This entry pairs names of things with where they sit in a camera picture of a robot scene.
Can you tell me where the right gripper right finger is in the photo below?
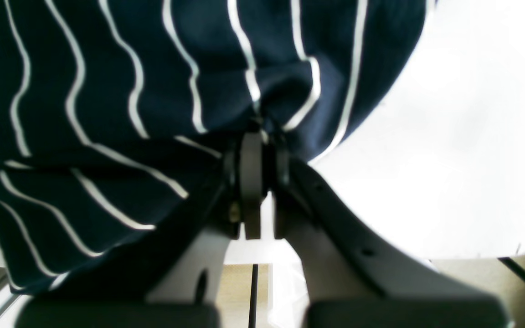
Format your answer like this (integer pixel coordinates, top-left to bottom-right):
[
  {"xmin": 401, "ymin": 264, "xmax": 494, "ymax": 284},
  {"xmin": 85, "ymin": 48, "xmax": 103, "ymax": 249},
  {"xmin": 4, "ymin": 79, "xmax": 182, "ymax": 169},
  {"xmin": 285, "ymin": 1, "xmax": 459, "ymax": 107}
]
[{"xmin": 272, "ymin": 137, "xmax": 511, "ymax": 328}]

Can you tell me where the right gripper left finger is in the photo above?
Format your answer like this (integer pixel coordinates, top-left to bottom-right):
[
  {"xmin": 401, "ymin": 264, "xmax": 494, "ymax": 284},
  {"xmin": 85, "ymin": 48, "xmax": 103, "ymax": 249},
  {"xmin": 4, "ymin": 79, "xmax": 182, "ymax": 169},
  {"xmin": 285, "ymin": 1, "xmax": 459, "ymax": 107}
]
[{"xmin": 16, "ymin": 133, "xmax": 265, "ymax": 328}]

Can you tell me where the navy white striped t-shirt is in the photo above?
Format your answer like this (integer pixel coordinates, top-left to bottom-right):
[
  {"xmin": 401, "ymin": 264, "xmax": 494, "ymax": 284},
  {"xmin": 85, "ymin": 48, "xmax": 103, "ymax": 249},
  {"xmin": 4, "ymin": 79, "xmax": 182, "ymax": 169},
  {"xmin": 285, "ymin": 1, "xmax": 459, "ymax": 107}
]
[{"xmin": 0, "ymin": 0, "xmax": 436, "ymax": 295}]

